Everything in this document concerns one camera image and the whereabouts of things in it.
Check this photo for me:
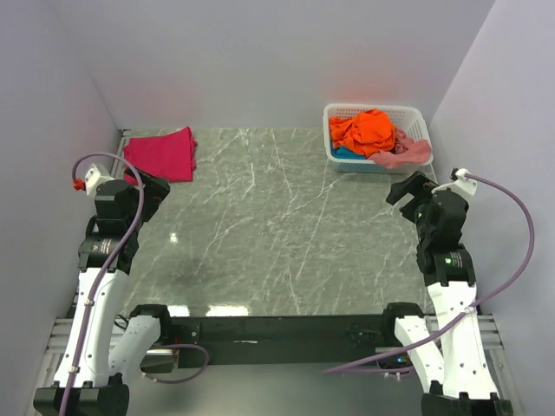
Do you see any blue t shirt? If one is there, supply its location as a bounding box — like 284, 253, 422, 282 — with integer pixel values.
330, 146, 365, 159

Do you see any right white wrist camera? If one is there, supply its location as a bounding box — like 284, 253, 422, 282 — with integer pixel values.
432, 168, 478, 201

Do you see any orange t shirt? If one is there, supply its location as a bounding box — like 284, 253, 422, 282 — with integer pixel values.
329, 108, 396, 159

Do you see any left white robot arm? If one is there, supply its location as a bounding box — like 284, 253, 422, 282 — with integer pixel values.
33, 165, 173, 415

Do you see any white plastic basket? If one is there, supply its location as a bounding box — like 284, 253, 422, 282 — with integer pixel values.
323, 104, 433, 173

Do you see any pink t shirt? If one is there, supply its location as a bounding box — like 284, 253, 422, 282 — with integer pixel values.
369, 128, 433, 170

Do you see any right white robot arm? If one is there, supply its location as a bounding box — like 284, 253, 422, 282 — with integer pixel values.
386, 172, 513, 415

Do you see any aluminium rail frame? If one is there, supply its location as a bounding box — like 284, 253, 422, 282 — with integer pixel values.
33, 302, 518, 415

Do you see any black base beam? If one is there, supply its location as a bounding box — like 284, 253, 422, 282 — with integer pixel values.
172, 315, 394, 366

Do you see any folded magenta t shirt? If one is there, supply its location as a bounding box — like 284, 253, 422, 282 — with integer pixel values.
122, 127, 197, 183

